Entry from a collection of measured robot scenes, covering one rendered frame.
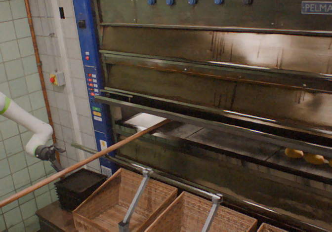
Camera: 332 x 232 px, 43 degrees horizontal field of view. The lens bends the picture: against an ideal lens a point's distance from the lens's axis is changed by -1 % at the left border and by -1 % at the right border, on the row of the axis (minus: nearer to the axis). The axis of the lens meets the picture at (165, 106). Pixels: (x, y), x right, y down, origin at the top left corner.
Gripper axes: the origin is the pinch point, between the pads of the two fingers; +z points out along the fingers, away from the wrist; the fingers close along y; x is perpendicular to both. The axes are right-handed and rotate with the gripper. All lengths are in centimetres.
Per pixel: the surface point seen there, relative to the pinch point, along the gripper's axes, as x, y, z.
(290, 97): -58, -39, 115
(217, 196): -20, 2, 97
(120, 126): -58, 2, -15
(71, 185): -25, 41, -39
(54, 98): -60, -6, -98
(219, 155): -57, 2, 71
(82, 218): -8.2, 47.6, -7.0
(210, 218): -13, 10, 97
